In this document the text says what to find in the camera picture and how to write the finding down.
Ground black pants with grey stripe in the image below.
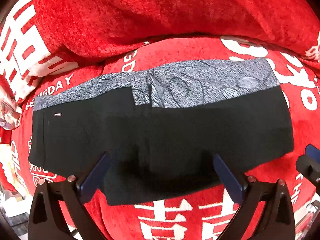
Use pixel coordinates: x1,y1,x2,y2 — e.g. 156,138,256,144
28,57,294,205

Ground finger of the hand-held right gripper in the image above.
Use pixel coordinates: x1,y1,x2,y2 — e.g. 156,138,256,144
306,144,320,161
296,154,320,188

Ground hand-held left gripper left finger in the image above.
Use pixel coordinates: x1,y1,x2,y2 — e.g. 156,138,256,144
28,152,110,240

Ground printed picture pillow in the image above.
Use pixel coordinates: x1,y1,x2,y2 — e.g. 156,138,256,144
0,99,22,130

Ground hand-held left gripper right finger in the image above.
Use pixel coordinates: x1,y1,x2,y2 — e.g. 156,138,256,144
212,154,297,240

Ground red printed blanket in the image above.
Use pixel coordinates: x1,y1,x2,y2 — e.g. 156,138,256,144
0,0,320,240

